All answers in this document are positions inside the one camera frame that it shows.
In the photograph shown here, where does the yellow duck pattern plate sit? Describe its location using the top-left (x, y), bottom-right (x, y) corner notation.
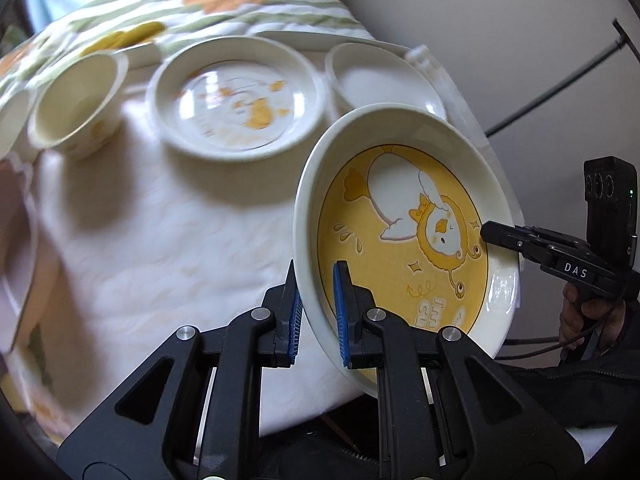
top-left (294, 104), bottom-right (520, 366)

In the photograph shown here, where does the cream rimmed patterned plate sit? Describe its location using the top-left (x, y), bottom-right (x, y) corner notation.
top-left (145, 36), bottom-right (326, 162)

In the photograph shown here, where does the pink flower shaped plate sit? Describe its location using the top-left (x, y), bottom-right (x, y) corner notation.
top-left (1, 152), bottom-right (40, 353)

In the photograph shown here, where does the plain white plate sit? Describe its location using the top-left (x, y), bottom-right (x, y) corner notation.
top-left (324, 42), bottom-right (447, 120)

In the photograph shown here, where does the cream duck pattern bowl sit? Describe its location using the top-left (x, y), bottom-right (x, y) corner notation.
top-left (28, 52), bottom-right (129, 160)

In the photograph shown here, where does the small white bowl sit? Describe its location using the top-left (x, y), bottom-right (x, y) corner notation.
top-left (0, 89), bottom-right (39, 164)

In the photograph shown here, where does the person's right hand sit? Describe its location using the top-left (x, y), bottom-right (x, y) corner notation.
top-left (559, 283), bottom-right (626, 356)

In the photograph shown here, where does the white floral tablecloth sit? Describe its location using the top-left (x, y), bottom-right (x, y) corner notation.
top-left (0, 44), bottom-right (526, 441)

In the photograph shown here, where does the black curved stand pole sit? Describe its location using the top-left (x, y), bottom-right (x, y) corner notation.
top-left (485, 18), bottom-right (639, 139)

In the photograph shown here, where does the floral green striped quilt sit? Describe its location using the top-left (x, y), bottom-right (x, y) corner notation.
top-left (1, 0), bottom-right (370, 100)

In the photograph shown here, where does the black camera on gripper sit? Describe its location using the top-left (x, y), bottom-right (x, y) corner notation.
top-left (584, 156), bottom-right (639, 269)

